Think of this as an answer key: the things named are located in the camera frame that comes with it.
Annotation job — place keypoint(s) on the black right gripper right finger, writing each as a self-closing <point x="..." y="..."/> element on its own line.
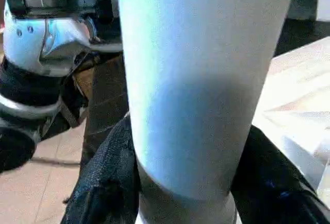
<point x="273" y="195"/>

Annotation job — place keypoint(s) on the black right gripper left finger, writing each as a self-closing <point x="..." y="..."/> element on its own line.
<point x="111" y="182"/>

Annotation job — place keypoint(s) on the white plastic table top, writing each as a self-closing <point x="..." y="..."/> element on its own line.
<point x="299" y="85"/>

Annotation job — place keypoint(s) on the white plastic table leg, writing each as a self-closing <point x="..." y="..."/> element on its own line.
<point x="201" y="79"/>

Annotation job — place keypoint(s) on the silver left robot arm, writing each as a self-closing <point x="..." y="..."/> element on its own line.
<point x="31" y="43"/>

